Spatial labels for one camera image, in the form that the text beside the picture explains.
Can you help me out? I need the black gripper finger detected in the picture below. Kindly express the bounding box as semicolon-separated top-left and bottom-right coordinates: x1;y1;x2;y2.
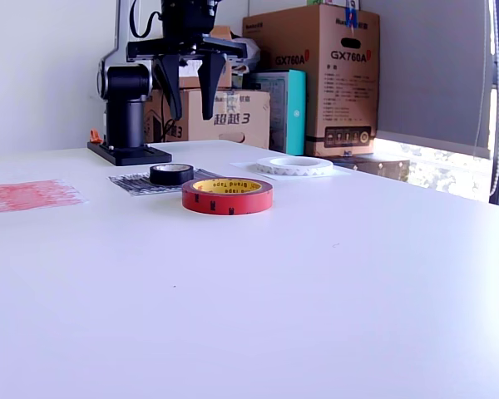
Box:
197;52;228;121
153;54;183;121

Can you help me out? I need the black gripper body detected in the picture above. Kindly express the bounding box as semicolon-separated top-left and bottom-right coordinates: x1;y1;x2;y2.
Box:
126;22;250;63

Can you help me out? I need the black tape roll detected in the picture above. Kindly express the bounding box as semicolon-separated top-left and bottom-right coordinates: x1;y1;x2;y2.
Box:
149;163;195;187

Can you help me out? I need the red tape roll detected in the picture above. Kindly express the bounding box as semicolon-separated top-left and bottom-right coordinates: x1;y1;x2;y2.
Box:
181;177;274;216

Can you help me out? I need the white tape roll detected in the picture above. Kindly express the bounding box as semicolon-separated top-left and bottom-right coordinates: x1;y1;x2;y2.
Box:
255;156;333;177

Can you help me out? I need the cardboard box with shipping label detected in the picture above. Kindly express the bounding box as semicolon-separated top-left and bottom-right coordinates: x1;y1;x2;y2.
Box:
176;25;233;90

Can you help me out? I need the white plastic bag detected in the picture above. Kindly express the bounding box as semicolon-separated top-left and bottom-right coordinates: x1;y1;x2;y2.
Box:
228;36;262;76

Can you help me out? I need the wide cardboard box blue print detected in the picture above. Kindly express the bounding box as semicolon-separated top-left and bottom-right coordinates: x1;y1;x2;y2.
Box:
143;89;271;150

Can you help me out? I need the teal and dark upright box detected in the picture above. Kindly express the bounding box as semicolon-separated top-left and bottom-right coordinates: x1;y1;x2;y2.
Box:
245;69;308;156

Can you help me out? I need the black scribbled paper sheet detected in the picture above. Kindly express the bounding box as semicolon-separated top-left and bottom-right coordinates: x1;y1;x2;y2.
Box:
107;167;228;196

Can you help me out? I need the tall printed cardboard box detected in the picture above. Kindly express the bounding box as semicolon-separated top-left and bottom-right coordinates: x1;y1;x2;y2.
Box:
242;3;381;158

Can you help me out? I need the plain white paper sheet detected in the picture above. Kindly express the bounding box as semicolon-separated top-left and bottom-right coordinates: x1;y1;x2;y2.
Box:
229;160;353;183

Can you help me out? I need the red scribbled paper sheet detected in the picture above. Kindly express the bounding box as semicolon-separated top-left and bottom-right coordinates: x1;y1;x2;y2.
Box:
0;179;88;215

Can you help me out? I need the grey roller blind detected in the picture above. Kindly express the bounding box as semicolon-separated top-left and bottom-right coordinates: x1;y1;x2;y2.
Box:
359;0;494;160

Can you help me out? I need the black power cable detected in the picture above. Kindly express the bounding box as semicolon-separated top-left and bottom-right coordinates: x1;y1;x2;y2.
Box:
160;89;180;142

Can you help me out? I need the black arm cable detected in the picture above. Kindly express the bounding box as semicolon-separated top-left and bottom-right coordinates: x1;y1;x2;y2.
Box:
128;0;164;41

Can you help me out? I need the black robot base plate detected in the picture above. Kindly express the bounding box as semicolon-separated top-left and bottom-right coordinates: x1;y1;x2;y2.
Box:
86;140;173;167

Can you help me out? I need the white blind bead chain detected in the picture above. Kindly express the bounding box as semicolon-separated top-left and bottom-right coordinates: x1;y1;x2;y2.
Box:
489;0;499;196

